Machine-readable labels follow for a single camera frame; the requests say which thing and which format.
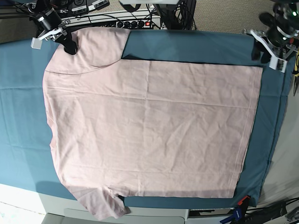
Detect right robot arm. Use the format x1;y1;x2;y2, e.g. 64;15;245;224
27;0;78;55

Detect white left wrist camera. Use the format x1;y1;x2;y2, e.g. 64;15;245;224
269;57;287;73

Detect teal table cloth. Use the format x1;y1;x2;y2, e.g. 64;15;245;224
0;30;295;209

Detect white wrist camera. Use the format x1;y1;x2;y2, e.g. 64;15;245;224
30;37;43;49
269;57;287;73

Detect black power strip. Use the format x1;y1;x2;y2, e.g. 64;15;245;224
102;19;162;30

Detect blue orange clamp bottom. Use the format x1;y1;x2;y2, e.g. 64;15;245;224
220;196;251;224

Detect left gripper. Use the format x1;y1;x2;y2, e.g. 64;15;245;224
242;29;298;63

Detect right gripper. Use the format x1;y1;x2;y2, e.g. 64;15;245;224
37;20;78;55

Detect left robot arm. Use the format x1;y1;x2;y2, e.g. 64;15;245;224
244;0;299;69

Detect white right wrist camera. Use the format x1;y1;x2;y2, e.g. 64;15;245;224
30;37;43;49

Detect pink T-shirt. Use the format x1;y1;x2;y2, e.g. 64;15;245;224
43;28;263;220

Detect yellow handled pliers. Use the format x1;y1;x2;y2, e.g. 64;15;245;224
292;52;299;96

